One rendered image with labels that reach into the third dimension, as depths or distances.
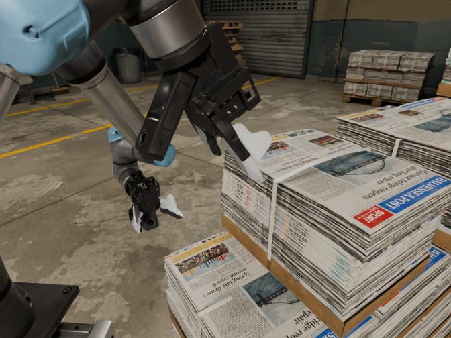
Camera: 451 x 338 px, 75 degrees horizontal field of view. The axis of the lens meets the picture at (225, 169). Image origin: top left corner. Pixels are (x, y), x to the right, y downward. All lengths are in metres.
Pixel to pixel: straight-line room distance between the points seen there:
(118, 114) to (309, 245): 0.50
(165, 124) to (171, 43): 0.09
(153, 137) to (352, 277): 0.36
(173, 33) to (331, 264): 0.41
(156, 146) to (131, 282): 1.55
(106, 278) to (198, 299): 1.33
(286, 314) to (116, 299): 1.30
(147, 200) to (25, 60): 0.63
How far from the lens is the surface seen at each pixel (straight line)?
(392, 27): 7.42
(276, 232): 0.61
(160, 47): 0.34
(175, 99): 0.36
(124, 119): 0.75
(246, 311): 0.63
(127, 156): 0.94
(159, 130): 0.36
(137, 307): 1.75
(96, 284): 1.92
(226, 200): 0.73
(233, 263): 0.71
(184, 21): 0.34
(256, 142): 0.41
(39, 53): 0.25
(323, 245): 0.53
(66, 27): 0.25
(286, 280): 0.65
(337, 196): 0.53
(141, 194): 0.82
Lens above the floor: 1.32
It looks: 27 degrees down
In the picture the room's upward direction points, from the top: straight up
